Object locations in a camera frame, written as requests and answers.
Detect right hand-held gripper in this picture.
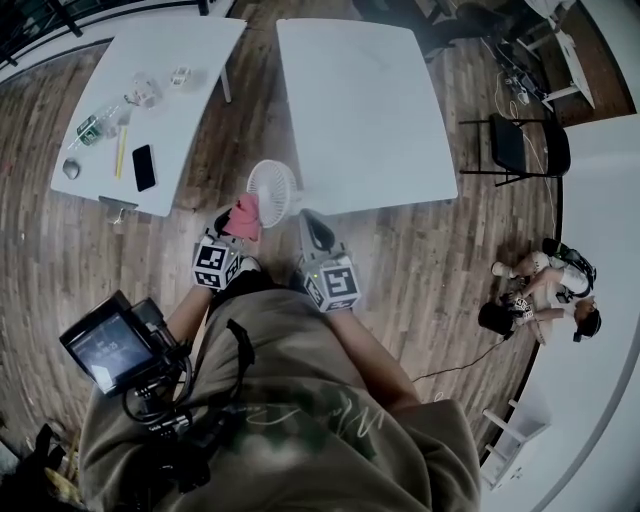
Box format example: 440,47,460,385
298,208,364,314

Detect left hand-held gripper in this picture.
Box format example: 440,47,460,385
191,208,245,293

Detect pink cloth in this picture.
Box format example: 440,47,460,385
223,193,264,241

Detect small white desk fan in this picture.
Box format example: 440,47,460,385
246,158,304,230

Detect person's right forearm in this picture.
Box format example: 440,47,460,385
324,309,421,409

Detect person's left forearm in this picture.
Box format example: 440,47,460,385
164,287,216,346

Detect white standing desk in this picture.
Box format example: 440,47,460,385
519,0,596,114

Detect person's black trousers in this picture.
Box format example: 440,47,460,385
214,269,311,301

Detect black smartphone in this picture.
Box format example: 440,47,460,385
131,144,157,194

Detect grey table clamp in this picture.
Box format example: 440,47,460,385
98,195,140,224

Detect white table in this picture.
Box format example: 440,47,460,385
49,14,249,219
275,18,460,217

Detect yellow pencil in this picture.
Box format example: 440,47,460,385
114,127,128,180

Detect clear plastic cup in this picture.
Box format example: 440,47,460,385
122,72,164,109

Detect black chest monitor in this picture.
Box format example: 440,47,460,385
58,289,174,397

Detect person's olive shirt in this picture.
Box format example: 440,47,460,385
77,288,482,512

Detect black bucket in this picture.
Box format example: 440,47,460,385
478,302,516,335

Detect black folding chair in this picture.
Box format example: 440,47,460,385
458,112,571,187

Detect black metal railing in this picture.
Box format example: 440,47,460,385
0,0,86,71

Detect white wooden shelf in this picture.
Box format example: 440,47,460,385
479,397,554,491

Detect yellow wooden toy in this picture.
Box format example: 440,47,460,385
44,467,84,501

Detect black floor cable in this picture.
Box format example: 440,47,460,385
412,332,506,384

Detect black chest camera rig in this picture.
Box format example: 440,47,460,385
122,297,256,494

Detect tangle of cables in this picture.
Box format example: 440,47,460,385
492,42,546,106

